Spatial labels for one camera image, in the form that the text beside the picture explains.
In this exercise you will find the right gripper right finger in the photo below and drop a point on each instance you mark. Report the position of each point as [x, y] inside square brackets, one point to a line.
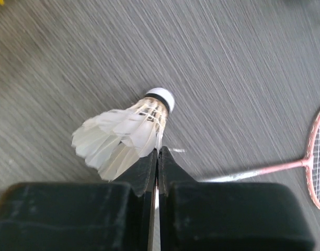
[176, 203]

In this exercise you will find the white shuttlecock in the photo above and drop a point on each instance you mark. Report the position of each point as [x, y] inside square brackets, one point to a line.
[112, 141]

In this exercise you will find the pink racket upper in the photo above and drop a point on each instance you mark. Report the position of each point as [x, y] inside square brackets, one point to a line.
[310, 161]

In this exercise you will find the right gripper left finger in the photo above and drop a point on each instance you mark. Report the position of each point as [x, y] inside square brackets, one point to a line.
[134, 205]

